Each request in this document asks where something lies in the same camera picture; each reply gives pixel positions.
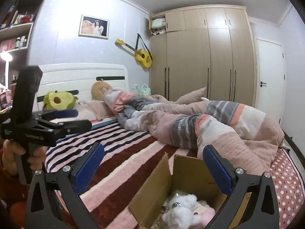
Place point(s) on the striped fleece blanket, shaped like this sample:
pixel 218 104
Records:
pixel 133 152

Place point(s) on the yellow guitar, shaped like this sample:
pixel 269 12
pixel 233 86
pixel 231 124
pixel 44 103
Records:
pixel 143 56

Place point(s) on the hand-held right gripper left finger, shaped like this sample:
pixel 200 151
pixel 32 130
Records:
pixel 90 164

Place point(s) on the pink plush toy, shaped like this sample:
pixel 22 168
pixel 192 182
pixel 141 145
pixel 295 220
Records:
pixel 207 213

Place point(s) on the pink pillow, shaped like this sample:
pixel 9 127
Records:
pixel 191 96
pixel 96 109

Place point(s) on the mint green bag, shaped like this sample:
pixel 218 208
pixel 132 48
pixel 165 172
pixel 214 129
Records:
pixel 144 90

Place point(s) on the framed wall poster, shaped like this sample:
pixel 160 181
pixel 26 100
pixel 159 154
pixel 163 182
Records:
pixel 94 26

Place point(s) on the white door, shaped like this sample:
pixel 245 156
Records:
pixel 270 81

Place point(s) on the pink polka dot bedsheet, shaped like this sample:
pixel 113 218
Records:
pixel 288 186

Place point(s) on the striped pink grey duvet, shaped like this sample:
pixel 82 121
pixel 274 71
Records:
pixel 181 124

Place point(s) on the cardboard box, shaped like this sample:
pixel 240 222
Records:
pixel 190 174

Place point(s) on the brown donut plush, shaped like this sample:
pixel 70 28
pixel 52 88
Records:
pixel 99 90

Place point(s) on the wall bookshelf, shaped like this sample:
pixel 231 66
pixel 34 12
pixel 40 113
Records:
pixel 19 26

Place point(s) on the person's left hand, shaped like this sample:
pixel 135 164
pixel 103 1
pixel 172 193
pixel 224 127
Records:
pixel 13 155

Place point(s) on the white bed headboard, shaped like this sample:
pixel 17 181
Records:
pixel 78 76

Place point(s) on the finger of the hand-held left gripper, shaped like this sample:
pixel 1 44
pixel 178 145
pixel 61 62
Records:
pixel 76 126
pixel 68 113

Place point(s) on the folded clothes in wardrobe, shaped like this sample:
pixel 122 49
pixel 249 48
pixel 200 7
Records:
pixel 158 25

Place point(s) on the wooden wardrobe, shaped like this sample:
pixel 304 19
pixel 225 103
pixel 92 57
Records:
pixel 205 59

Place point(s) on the beige paper tag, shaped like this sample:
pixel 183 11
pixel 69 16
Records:
pixel 199 207

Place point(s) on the green avocado plush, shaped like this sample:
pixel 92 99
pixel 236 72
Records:
pixel 58 100

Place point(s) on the white desk lamp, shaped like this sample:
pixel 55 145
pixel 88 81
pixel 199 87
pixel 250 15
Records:
pixel 6 62

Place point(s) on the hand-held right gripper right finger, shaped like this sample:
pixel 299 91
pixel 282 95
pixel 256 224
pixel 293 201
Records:
pixel 215 167

